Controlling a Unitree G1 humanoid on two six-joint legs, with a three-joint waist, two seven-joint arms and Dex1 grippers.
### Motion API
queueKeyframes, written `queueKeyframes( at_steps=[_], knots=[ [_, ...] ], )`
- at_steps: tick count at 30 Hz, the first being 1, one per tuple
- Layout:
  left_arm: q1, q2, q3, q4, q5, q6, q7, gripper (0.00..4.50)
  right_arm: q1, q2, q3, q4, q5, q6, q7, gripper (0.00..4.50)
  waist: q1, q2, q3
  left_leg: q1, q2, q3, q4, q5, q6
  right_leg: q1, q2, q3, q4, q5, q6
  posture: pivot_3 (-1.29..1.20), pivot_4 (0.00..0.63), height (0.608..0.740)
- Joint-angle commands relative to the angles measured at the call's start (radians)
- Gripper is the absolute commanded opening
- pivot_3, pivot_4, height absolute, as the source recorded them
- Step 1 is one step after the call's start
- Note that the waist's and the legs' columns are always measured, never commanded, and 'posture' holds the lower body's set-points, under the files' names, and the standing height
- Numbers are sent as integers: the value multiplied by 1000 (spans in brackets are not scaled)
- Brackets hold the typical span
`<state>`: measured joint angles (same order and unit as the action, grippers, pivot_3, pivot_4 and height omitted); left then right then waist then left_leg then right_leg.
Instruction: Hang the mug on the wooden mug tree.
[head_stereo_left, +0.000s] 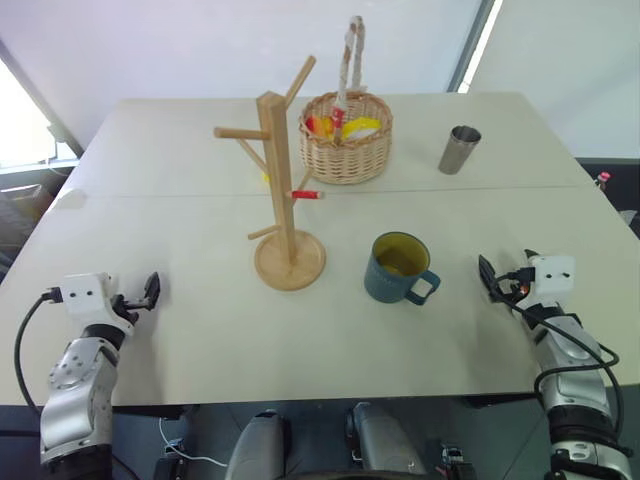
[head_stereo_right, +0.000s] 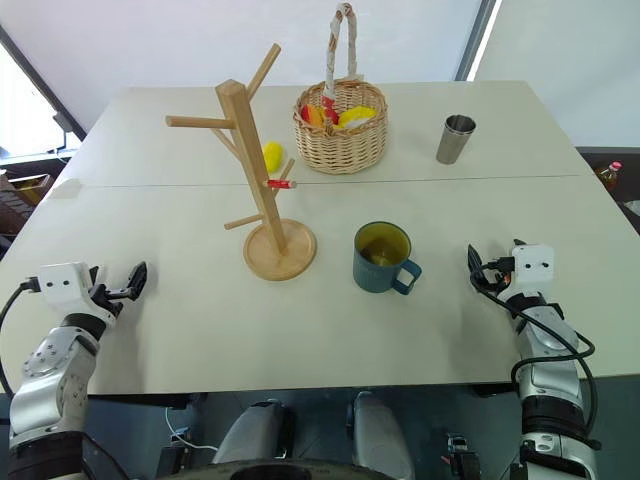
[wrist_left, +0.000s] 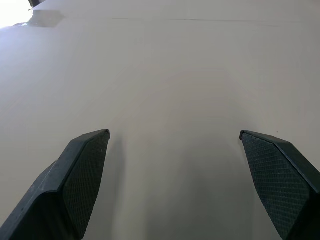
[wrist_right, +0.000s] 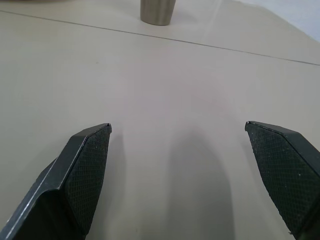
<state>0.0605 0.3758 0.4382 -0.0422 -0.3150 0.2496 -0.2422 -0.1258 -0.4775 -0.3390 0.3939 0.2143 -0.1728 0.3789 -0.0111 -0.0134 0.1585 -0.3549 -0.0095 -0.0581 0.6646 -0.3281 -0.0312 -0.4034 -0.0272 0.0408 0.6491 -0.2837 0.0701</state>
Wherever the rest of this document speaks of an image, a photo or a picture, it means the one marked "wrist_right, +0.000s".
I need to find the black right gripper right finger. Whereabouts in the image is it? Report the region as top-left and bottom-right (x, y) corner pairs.
(244, 120), (320, 240)

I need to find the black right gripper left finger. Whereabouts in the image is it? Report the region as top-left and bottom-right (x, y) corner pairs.
(0, 122), (113, 240)

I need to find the stainless steel cup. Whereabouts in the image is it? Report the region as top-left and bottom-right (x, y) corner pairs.
(139, 0), (177, 27)

